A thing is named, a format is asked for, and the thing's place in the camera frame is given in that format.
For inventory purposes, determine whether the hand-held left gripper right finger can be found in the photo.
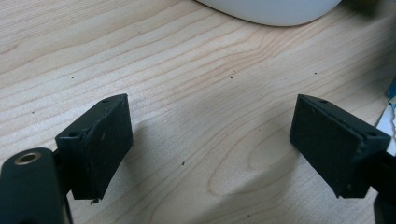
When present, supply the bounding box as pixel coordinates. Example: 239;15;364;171
289;93;392;199

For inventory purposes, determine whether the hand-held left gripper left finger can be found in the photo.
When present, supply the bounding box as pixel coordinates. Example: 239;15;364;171
54;93;134;201

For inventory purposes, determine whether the blue white snack wrapper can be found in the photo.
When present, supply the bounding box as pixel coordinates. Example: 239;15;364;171
375;78;396;143

